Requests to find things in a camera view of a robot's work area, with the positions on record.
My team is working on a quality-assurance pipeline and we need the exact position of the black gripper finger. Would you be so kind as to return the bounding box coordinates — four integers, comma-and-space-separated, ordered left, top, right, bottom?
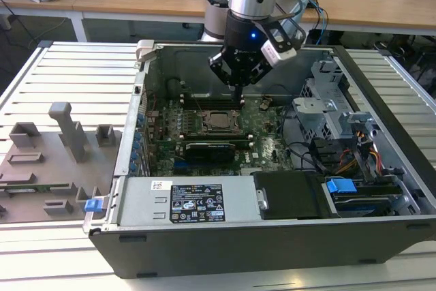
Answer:
208, 52, 240, 103
238, 62, 274, 103

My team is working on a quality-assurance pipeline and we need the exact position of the silver square CPU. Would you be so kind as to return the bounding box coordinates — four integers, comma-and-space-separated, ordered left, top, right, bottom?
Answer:
208, 112, 233, 127

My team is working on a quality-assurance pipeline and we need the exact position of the CPU socket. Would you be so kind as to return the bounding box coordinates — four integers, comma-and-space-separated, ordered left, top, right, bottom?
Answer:
200, 108, 245, 135

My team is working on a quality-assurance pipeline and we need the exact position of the blue expansion slot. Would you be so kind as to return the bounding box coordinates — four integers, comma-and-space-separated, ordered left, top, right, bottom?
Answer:
173, 164, 205, 175

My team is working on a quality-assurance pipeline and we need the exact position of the silver metal drive cage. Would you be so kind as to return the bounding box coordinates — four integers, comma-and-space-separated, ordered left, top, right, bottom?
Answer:
292, 61, 379, 142

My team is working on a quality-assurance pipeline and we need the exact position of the green motherboard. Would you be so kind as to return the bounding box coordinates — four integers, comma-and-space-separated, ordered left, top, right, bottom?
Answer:
144, 95, 297, 178

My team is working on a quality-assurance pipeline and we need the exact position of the black graphics card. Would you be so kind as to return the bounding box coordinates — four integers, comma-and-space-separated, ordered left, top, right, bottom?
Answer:
185, 140, 236, 165

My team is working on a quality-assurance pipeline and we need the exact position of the light wooden desk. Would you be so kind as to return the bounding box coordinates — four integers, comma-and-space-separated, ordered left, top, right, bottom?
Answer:
0, 0, 436, 38

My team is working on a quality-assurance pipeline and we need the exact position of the black plastic shroud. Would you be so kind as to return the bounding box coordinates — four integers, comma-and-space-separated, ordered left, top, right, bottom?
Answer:
253, 171, 337, 221

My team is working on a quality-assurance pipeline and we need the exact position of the hard disk in blue carrier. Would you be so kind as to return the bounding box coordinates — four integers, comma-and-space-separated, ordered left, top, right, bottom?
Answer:
325, 177, 405, 219

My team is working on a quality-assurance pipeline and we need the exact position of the silver power supply with label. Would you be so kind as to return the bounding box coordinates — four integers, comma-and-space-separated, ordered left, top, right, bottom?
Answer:
117, 177, 265, 227

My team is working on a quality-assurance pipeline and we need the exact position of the black open PC case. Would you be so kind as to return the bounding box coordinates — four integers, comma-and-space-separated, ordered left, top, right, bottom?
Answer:
83, 39, 436, 280

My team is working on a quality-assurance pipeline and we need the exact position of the blue case latch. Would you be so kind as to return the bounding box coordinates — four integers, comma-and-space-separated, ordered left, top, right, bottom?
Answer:
84, 198, 103, 213

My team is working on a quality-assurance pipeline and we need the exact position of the grey parts rack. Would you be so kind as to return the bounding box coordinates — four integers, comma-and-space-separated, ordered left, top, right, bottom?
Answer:
0, 102, 123, 226

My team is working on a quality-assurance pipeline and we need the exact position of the green RAM stick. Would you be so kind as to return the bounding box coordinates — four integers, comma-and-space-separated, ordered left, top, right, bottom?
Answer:
0, 185, 69, 194

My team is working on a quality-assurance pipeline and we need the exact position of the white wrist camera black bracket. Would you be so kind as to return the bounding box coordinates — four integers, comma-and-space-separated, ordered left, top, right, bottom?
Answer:
260, 20, 298, 67

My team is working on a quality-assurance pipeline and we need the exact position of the grey case release handle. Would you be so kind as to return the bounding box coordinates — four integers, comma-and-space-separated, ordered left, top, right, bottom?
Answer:
135, 39, 157, 63

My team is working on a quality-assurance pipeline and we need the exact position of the blue cable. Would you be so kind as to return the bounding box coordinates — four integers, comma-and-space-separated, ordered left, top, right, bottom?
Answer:
306, 0, 330, 45

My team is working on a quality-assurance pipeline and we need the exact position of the yellow red wire bundle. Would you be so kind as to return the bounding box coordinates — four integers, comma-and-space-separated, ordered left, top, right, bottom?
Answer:
340, 147, 381, 174

